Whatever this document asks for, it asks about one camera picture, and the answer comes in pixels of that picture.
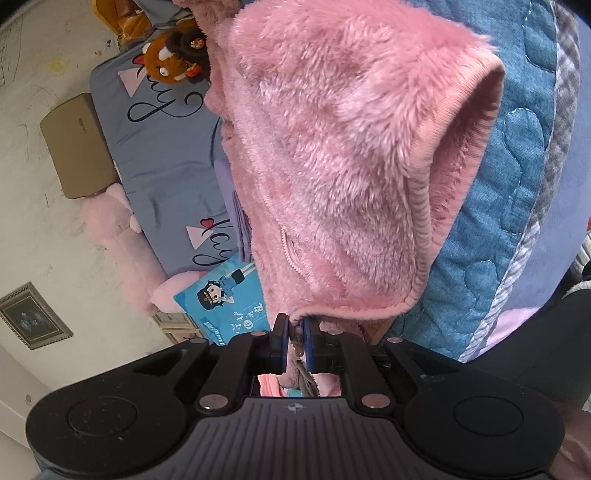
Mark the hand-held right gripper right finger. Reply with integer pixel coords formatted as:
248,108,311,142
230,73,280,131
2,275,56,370
302,316,467,411

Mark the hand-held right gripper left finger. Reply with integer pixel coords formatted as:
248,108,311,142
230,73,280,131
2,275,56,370
131,313,291,414

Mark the pink fleece jacket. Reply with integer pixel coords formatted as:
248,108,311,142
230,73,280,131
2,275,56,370
173,0,506,398

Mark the blue cartoon print pillow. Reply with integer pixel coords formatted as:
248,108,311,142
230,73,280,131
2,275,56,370
173,253,278,346

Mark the beige wooden cabinet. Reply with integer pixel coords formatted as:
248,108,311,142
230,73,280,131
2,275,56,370
152,311,209,345

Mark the purple folded cloth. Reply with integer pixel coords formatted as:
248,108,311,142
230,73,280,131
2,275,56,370
213,157,259,260

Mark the pink plush pillow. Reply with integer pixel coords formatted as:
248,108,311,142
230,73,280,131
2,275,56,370
82,182,209,320

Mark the grey-blue printed pillow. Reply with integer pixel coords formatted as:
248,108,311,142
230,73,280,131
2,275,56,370
89,44,260,278

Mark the framed picture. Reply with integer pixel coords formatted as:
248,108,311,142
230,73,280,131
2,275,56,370
0,281,75,352

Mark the blue quilted bedspread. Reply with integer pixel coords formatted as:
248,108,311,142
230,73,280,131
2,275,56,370
387,0,583,361

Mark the grey-blue bed sheet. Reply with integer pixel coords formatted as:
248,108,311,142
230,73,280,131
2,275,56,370
462,134,588,361

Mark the cardboard box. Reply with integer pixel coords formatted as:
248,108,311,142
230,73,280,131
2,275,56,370
39,92,119,200

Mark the red panda plush toy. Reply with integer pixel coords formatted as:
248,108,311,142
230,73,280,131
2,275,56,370
141,22,214,86

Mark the yellow orange soft item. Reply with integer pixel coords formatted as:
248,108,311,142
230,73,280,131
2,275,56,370
95,0,156,45

